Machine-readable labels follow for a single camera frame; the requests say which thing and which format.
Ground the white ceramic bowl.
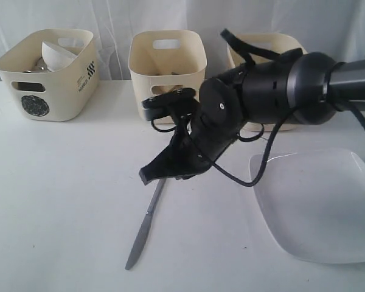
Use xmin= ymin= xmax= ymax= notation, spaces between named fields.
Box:
xmin=41 ymin=41 xmax=77 ymax=71

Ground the cream bin with black triangle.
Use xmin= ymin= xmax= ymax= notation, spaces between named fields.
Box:
xmin=128 ymin=30 xmax=207 ymax=119

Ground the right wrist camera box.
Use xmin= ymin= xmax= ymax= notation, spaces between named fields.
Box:
xmin=142 ymin=88 xmax=199 ymax=121

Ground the stainless steel bowl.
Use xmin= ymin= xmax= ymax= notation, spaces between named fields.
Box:
xmin=32 ymin=58 xmax=50 ymax=72

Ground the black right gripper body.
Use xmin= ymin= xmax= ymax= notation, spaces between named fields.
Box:
xmin=169 ymin=115 xmax=236 ymax=179

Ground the stainless steel knife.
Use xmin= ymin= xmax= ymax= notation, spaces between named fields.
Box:
xmin=125 ymin=179 xmax=166 ymax=271

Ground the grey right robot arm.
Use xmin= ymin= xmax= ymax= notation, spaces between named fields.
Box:
xmin=139 ymin=49 xmax=365 ymax=187

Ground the cream bin with black circle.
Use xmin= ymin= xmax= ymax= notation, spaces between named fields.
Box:
xmin=0 ymin=29 xmax=99 ymax=122

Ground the stainless steel mug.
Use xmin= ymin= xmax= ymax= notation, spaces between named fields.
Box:
xmin=12 ymin=82 xmax=46 ymax=92

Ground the cream bin with black square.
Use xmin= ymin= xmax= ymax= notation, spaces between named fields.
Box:
xmin=226 ymin=33 xmax=308 ymax=133

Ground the white square plate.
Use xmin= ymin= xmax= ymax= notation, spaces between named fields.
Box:
xmin=253 ymin=148 xmax=365 ymax=264

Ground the stainless steel spoon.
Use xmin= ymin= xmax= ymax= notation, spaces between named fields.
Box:
xmin=151 ymin=85 xmax=183 ymax=95

